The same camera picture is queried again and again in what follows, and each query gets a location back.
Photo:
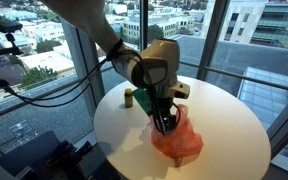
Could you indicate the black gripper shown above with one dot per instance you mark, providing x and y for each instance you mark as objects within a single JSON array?
[{"x": 165, "y": 108}]

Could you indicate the orange plastic bag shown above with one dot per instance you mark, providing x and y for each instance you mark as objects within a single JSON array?
[{"x": 184, "y": 143}]

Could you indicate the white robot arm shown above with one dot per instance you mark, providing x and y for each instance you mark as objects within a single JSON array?
[{"x": 84, "y": 16}]

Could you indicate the yellow cap pill bottle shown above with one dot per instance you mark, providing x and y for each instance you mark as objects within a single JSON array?
[{"x": 128, "y": 99}]

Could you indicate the green flat board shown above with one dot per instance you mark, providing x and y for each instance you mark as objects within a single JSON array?
[{"x": 142, "y": 101}]

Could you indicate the grey metal handrail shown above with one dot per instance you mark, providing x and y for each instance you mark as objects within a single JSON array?
[{"x": 250, "y": 79}]

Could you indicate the wide grey window mullion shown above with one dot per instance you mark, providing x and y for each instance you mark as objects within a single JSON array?
[{"x": 87, "y": 73}]

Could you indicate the black equipment cart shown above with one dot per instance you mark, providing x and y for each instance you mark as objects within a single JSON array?
[{"x": 50, "y": 156}]

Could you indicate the pale metal handrail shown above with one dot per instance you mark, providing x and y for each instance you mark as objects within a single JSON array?
[{"x": 34, "y": 100}]

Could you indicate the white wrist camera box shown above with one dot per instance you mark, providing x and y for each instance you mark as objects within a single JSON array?
[{"x": 180, "y": 90}]

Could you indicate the dark window corner post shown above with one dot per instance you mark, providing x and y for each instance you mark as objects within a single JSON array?
[{"x": 144, "y": 15}]

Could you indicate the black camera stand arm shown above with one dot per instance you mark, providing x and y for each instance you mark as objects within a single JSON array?
[{"x": 0, "y": 51}]

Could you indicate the black camera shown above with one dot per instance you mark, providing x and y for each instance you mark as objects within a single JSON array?
[{"x": 8, "y": 26}]

